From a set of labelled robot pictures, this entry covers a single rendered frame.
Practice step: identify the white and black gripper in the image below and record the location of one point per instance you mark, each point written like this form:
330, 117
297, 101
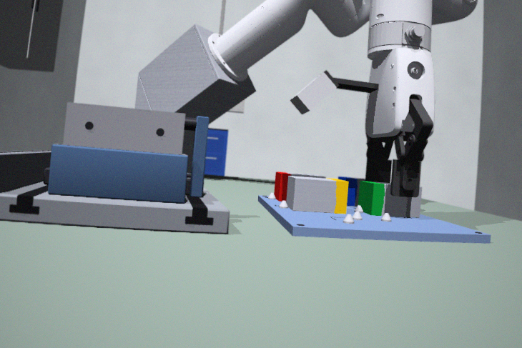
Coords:
386, 118

